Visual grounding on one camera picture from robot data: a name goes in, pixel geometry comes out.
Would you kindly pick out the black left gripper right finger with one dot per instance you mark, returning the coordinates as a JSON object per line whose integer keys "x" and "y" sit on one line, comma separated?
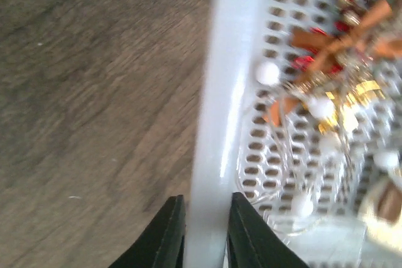
{"x": 251, "y": 243}

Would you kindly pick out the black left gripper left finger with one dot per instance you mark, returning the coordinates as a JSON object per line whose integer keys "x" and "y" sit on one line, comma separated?
{"x": 161, "y": 243}

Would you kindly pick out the white perforated plastic basket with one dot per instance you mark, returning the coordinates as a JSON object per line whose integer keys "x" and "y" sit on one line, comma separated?
{"x": 250, "y": 50}

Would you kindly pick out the white ball string lights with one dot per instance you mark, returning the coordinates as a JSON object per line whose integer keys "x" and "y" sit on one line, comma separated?
{"x": 299, "y": 179}

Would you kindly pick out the wooden snowman figurine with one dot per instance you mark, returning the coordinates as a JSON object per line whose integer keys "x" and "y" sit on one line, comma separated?
{"x": 380, "y": 209}

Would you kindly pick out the gold bow ornament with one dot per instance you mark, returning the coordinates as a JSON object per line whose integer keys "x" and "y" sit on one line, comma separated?
{"x": 360, "y": 95}

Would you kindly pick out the cinnamon stick bundle ornament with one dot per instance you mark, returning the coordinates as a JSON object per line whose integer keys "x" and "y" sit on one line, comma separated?
{"x": 328, "y": 46}

